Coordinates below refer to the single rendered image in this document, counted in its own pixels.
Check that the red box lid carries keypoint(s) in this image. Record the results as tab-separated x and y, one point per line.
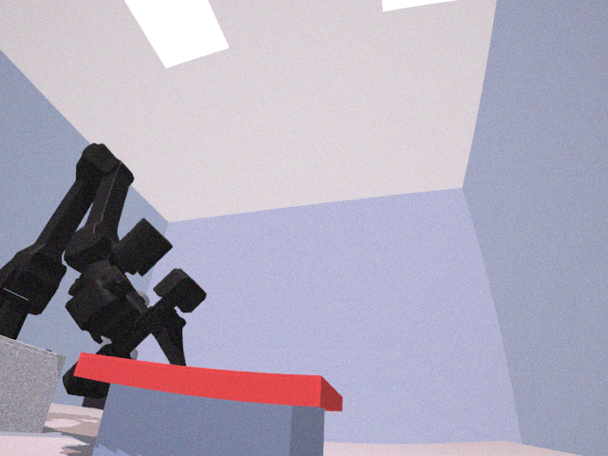
243	386

